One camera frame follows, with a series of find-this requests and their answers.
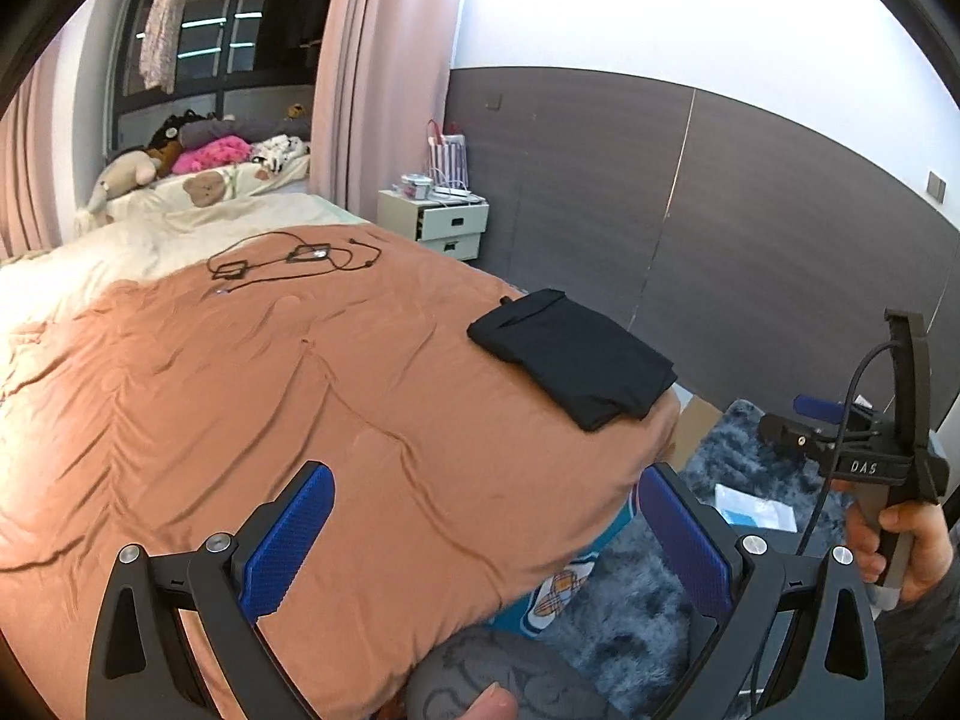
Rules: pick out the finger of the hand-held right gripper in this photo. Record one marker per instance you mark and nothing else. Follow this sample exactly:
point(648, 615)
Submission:
point(821, 409)

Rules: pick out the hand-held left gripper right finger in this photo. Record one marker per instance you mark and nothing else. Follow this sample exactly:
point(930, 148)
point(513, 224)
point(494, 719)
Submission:
point(686, 540)

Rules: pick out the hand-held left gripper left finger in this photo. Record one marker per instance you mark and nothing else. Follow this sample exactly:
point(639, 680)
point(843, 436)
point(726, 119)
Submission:
point(289, 540)

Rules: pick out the black pants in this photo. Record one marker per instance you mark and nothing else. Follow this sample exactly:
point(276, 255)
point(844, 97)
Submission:
point(577, 360)

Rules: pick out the person's right forearm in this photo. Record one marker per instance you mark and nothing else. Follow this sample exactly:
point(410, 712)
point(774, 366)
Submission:
point(922, 652)

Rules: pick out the person's right hand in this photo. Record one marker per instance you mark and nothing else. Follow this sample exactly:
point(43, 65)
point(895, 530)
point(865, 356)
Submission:
point(930, 547)

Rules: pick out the person's left hand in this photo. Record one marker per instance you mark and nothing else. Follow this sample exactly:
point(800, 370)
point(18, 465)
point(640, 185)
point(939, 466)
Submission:
point(487, 705)

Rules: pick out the white and blue packet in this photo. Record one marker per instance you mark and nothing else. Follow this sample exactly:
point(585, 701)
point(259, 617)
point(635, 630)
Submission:
point(754, 506)

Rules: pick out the blue-grey shaggy rug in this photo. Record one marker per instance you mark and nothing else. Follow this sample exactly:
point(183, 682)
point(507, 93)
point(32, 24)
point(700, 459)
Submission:
point(637, 615)

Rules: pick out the cardboard box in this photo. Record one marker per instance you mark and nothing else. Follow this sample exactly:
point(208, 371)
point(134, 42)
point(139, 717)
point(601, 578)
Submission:
point(694, 427)

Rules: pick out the brown plush blanket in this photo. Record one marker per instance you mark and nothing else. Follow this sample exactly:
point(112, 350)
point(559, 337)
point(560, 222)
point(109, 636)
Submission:
point(300, 390)

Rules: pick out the white nightstand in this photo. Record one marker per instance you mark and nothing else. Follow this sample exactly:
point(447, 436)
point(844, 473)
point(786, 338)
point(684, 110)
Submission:
point(450, 229)

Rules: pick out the clear container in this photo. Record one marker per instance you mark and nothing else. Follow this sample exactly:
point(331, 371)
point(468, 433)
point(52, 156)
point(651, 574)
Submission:
point(415, 186)

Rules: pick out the white power strip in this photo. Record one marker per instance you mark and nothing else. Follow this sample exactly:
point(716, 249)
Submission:
point(457, 196)

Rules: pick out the black and white plush toy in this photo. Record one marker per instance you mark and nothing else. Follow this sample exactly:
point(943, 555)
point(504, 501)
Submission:
point(277, 146)

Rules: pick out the pink plush toy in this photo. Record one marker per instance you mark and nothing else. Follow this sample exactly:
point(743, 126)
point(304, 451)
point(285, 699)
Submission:
point(210, 154)

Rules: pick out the beige teddy bear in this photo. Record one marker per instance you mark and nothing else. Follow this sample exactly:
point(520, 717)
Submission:
point(124, 172)

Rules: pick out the striped gift bag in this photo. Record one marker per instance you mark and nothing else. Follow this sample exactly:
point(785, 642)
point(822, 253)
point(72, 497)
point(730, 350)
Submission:
point(448, 161)

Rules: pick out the grey pillow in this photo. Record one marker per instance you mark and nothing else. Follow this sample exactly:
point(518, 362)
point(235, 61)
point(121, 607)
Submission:
point(221, 131)

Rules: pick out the small brown teddy bear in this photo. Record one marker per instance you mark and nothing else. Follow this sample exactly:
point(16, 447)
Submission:
point(298, 111)

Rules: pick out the pink curtain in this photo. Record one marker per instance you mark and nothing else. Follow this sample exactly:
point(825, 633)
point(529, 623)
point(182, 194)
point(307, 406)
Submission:
point(30, 187)
point(375, 52)

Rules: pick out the hanging lace garment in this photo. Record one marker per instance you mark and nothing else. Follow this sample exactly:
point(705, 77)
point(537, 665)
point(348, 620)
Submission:
point(161, 30)

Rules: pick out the dark framed window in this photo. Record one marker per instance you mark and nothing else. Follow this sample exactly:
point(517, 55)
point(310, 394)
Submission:
point(247, 15)

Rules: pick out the wall switch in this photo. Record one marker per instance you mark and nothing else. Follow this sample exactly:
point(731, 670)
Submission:
point(936, 186)

